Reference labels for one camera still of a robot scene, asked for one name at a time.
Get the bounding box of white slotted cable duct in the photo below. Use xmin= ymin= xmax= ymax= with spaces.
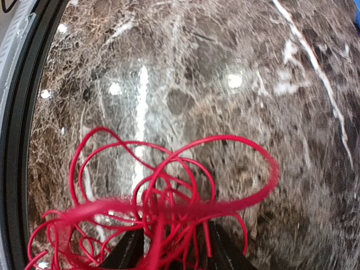
xmin=0 ymin=0 xmax=37 ymax=113

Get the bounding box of red cable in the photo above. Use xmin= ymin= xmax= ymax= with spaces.
xmin=24 ymin=126 xmax=281 ymax=270

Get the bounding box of black front rail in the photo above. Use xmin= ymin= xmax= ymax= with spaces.
xmin=1 ymin=1 xmax=67 ymax=269

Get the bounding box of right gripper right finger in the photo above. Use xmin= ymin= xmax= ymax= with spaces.
xmin=207 ymin=222 xmax=250 ymax=270

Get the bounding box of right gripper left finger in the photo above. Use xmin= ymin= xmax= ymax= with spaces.
xmin=100 ymin=229 xmax=144 ymax=269

